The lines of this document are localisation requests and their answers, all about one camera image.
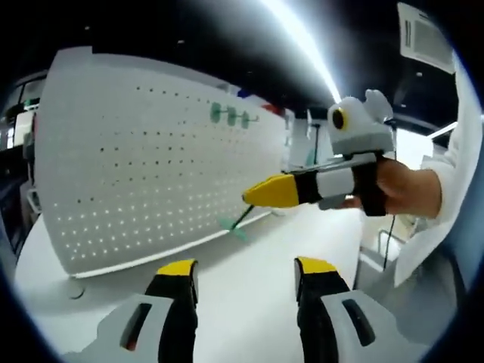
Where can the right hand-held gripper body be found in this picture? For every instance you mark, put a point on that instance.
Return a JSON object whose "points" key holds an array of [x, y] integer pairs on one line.
{"points": [[363, 128]]}

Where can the black tripod stand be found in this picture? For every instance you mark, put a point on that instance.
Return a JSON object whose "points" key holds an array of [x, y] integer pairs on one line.
{"points": [[314, 151]]}

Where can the person's right hand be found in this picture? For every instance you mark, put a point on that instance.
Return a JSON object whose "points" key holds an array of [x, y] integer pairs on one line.
{"points": [[412, 191]]}

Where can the white ceiling air vent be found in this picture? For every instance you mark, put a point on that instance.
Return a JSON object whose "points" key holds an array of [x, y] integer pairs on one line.
{"points": [[423, 34]]}

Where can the white perforated mounting plate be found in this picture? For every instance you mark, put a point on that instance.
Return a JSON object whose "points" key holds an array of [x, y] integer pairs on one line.
{"points": [[132, 170]]}

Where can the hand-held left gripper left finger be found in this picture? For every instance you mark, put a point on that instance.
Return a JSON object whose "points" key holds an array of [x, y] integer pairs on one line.
{"points": [[174, 295]]}

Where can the ceiling light strip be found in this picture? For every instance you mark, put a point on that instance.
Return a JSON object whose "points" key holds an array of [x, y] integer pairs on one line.
{"points": [[314, 49]]}

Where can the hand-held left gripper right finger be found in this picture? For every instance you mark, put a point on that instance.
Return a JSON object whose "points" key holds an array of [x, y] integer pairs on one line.
{"points": [[317, 295]]}

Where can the person's white coat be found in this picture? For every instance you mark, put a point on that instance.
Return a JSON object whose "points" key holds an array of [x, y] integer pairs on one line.
{"points": [[408, 302]]}

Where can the round table grommet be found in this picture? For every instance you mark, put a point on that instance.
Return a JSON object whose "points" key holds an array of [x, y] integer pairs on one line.
{"points": [[76, 293]]}

